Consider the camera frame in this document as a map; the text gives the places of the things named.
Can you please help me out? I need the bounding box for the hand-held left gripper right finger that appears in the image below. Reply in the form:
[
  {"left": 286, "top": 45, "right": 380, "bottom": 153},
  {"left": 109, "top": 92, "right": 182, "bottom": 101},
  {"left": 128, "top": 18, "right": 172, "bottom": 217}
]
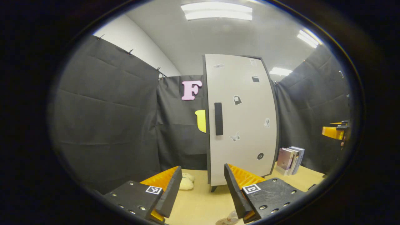
[{"left": 224, "top": 163, "right": 307, "bottom": 224}]

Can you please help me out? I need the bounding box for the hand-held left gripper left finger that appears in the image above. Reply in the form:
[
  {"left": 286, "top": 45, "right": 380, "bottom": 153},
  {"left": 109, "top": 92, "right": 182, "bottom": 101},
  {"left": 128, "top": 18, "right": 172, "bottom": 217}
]
[{"left": 104, "top": 166, "right": 183, "bottom": 224}]

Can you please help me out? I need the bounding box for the white cabinet door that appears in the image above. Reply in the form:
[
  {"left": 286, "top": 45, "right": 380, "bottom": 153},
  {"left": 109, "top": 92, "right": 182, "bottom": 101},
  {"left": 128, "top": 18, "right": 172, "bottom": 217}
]
[{"left": 205, "top": 54, "right": 278, "bottom": 186}]

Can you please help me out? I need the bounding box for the black door handle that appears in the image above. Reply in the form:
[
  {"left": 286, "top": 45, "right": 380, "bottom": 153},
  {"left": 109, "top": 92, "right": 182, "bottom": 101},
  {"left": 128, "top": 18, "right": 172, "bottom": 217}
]
[{"left": 214, "top": 102, "right": 223, "bottom": 136}]

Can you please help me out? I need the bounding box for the cream plush toy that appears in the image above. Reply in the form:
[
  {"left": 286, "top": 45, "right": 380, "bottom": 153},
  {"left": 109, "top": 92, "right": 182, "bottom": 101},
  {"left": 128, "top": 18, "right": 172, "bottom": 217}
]
[{"left": 179, "top": 173, "right": 195, "bottom": 190}]

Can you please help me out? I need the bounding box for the blue grey book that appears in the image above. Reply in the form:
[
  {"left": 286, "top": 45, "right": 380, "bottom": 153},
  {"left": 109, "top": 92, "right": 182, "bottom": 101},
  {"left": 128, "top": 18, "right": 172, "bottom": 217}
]
[{"left": 291, "top": 146, "right": 305, "bottom": 175}]

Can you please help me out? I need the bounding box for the dark spine book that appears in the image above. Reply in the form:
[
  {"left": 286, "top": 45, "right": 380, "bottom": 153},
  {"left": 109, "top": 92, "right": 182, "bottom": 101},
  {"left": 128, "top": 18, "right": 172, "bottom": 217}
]
[{"left": 287, "top": 147, "right": 300, "bottom": 175}]

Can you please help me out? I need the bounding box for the pink cover book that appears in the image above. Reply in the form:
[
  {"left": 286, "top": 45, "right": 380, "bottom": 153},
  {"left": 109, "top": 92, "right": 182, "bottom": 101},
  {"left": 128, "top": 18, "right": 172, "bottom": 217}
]
[{"left": 276, "top": 148, "right": 294, "bottom": 175}]

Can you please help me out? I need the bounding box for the ceiling light panel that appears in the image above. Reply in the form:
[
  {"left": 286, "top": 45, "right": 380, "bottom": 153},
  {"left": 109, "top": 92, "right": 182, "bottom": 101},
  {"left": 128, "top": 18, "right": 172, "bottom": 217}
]
[
  {"left": 181, "top": 2, "right": 253, "bottom": 21},
  {"left": 269, "top": 67, "right": 293, "bottom": 76},
  {"left": 297, "top": 30, "right": 322, "bottom": 49}
]

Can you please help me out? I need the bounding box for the black backdrop cloth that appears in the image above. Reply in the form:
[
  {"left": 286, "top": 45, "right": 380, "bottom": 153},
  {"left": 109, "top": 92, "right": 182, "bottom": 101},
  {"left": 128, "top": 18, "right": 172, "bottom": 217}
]
[{"left": 50, "top": 34, "right": 352, "bottom": 194}]

